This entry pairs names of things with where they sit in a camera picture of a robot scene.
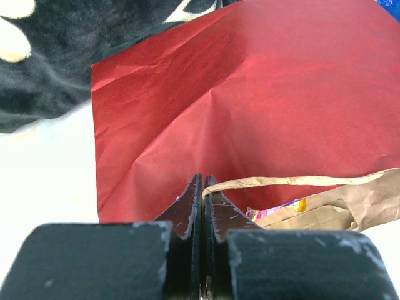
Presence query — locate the red brown paper bag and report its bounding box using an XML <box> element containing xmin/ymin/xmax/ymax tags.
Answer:
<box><xmin>92</xmin><ymin>1</ymin><xmax>399</xmax><ymax>223</ymax></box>

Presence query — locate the black flower pattern pillow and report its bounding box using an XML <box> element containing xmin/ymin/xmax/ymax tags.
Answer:
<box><xmin>1</xmin><ymin>0</ymin><xmax>228</xmax><ymax>134</ymax></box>

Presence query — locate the yellow candy packet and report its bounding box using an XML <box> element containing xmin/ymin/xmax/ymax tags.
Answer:
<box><xmin>245</xmin><ymin>198</ymin><xmax>308</xmax><ymax>222</ymax></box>

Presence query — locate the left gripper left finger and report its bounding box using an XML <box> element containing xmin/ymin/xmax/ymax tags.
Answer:
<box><xmin>1</xmin><ymin>174</ymin><xmax>203</xmax><ymax>299</ymax></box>

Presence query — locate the blue Doritos chip bag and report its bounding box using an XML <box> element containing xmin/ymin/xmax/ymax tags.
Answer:
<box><xmin>376</xmin><ymin>0</ymin><xmax>400</xmax><ymax>21</ymax></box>

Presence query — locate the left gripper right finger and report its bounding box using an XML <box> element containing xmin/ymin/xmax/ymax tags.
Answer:
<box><xmin>203</xmin><ymin>192</ymin><xmax>399</xmax><ymax>299</ymax></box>

